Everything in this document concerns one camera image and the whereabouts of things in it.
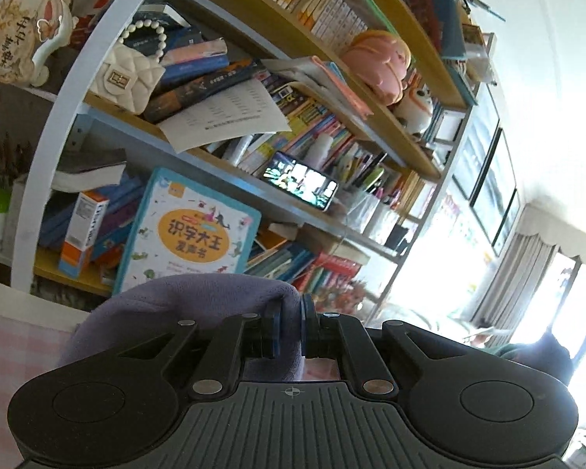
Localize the beige window curtain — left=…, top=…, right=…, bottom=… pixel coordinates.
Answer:
left=471, top=204, right=586, bottom=356

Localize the white quilted pearl handbag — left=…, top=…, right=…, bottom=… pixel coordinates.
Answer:
left=89, top=19, right=167, bottom=115

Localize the white paper sheet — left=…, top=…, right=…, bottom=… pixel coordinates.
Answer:
left=159, top=79, right=290, bottom=154

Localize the wooden rabbit ornament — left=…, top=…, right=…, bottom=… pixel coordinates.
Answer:
left=0, top=0, right=78, bottom=87

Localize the white blue shelf frame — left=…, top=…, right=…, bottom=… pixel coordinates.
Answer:
left=10, top=0, right=470, bottom=292

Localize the pink checkered tablecloth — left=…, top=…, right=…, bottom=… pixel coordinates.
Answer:
left=0, top=316, right=70, bottom=468

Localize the orange white usmile box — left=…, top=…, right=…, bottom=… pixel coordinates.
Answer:
left=59, top=190, right=110, bottom=278

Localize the teal children's picture book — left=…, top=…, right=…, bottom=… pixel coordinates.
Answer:
left=113, top=167, right=261, bottom=295

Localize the purple and mauve knit sweater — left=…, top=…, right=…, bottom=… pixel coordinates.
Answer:
left=57, top=273, right=308, bottom=383

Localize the pink plush toy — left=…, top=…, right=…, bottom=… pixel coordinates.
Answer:
left=341, top=30, right=412, bottom=106

